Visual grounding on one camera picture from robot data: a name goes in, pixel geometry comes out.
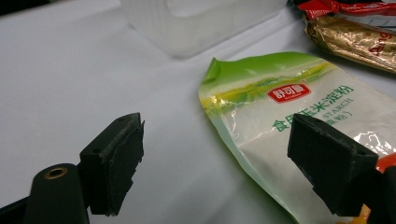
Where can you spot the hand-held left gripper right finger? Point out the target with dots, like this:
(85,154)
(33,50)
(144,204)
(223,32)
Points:
(330,161)

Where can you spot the gold foil packet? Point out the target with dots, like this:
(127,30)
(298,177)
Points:
(348,40)

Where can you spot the white table sheet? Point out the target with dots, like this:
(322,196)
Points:
(62,77)

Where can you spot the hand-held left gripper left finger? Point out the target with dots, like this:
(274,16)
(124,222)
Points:
(115,161)

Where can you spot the red and black snack packet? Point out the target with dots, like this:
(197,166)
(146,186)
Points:
(320,7)

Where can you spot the green and white starch bag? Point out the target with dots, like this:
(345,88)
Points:
(249,102)

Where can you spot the white translucent plastic container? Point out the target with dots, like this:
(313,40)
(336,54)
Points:
(186,31)

